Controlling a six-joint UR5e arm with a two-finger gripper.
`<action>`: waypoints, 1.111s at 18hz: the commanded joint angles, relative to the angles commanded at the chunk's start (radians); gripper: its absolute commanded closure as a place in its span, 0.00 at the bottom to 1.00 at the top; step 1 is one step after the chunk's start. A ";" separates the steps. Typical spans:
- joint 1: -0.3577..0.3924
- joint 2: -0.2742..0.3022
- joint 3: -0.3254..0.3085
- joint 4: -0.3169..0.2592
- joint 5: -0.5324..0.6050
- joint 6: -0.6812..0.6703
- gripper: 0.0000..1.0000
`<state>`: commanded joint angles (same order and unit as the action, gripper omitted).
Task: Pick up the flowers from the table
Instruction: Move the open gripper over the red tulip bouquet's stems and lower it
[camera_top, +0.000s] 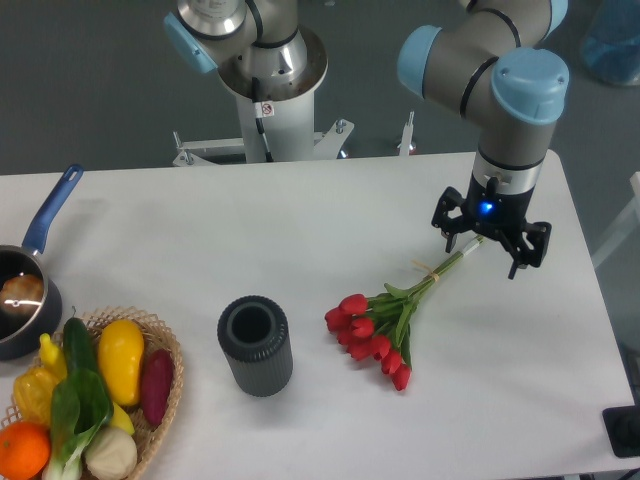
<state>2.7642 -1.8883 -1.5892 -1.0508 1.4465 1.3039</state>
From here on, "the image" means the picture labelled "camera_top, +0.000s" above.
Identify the yellow banana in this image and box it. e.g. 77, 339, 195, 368
39, 333, 67, 380

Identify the orange fruit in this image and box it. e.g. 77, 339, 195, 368
1, 421, 51, 479

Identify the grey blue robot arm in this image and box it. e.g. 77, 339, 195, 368
163, 1, 569, 269

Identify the beige garlic bulb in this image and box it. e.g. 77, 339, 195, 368
85, 427, 137, 480

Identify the yellow mango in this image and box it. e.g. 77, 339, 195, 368
98, 319, 145, 407

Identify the red tulip bouquet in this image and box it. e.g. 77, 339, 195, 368
324, 235, 484, 392

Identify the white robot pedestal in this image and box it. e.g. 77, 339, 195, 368
171, 29, 418, 168

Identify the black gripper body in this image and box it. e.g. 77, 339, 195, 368
465, 175, 534, 236

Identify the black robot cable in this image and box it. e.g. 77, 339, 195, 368
251, 75, 275, 164

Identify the brown bun in pan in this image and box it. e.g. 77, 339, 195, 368
1, 274, 44, 316

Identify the green bok choy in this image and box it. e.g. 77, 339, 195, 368
42, 368, 113, 479

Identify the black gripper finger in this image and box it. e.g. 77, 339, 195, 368
495, 220, 552, 280
431, 186, 474, 253

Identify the black device at edge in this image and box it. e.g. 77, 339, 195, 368
602, 405, 639, 458

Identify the dark grey ribbed vase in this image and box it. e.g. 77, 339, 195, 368
217, 295, 294, 397

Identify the dark green cucumber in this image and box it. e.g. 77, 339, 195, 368
62, 317, 99, 374

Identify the woven wicker basket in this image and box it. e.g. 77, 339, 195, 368
1, 307, 183, 479

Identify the yellow bell pepper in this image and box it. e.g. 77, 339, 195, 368
13, 367, 60, 427

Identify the blue translucent container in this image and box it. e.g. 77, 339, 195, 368
580, 0, 639, 87

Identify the blue handled saucepan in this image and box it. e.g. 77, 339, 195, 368
1, 164, 84, 361

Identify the white frame at right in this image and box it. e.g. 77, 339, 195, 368
591, 172, 639, 269

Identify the purple sweet potato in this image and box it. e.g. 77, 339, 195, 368
140, 349, 174, 427

